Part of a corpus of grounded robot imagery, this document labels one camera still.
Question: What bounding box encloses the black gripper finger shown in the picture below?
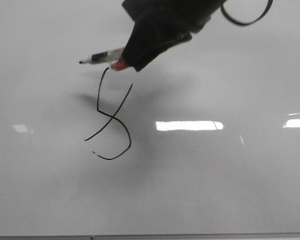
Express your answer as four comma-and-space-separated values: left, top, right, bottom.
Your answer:
122, 15, 190, 65
132, 32, 193, 73

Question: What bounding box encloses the white whiteboard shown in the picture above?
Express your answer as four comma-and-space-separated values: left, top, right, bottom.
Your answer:
0, 0, 300, 236

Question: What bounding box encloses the black capped whiteboard marker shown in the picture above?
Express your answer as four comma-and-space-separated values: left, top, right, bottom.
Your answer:
78, 48, 130, 71

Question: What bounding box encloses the black cable loop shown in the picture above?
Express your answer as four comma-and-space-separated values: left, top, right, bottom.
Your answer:
220, 0, 274, 26

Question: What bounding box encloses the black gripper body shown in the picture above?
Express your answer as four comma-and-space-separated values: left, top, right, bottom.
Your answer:
122, 0, 225, 33

